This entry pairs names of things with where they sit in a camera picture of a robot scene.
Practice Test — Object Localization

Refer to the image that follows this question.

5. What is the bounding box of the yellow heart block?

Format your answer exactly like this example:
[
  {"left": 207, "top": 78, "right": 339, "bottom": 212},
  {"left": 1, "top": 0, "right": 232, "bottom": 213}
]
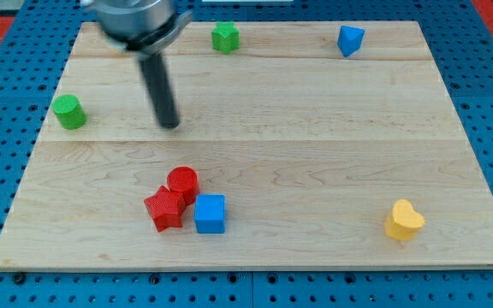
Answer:
[{"left": 384, "top": 199, "right": 425, "bottom": 241}]

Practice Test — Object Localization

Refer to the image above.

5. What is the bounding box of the red cylinder block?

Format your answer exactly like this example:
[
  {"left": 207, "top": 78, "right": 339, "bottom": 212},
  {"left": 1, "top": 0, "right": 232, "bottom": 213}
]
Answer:
[{"left": 167, "top": 166, "right": 200, "bottom": 205}]

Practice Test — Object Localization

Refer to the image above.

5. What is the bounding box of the green star block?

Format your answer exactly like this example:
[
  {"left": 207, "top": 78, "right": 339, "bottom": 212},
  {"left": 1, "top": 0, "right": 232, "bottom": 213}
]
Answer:
[{"left": 211, "top": 21, "right": 240, "bottom": 55}]

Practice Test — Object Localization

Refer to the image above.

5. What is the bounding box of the green cylinder block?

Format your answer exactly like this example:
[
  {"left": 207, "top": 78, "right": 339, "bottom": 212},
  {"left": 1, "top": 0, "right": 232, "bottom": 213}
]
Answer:
[{"left": 51, "top": 94, "right": 87, "bottom": 130}]

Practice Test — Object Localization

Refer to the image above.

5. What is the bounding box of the blue triangle block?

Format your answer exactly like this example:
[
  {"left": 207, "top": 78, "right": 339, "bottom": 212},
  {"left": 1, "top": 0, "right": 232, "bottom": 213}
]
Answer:
[{"left": 337, "top": 26, "right": 365, "bottom": 57}]

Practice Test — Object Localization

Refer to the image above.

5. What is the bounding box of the blue cube block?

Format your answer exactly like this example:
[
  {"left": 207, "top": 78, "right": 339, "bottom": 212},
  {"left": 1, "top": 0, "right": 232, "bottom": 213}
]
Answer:
[{"left": 194, "top": 194, "right": 226, "bottom": 234}]

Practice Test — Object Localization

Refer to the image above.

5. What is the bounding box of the red star block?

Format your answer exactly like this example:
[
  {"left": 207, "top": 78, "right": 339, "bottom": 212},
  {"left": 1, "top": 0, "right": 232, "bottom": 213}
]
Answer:
[{"left": 144, "top": 186, "right": 186, "bottom": 232}]

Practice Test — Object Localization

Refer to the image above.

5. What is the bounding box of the light wooden board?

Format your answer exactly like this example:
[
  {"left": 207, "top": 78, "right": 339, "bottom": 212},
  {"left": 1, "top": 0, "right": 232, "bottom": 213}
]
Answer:
[{"left": 0, "top": 21, "right": 493, "bottom": 273}]

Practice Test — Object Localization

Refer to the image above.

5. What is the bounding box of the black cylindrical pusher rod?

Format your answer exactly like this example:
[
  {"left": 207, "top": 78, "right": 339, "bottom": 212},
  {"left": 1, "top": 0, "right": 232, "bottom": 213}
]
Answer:
[{"left": 139, "top": 54, "right": 180, "bottom": 129}]

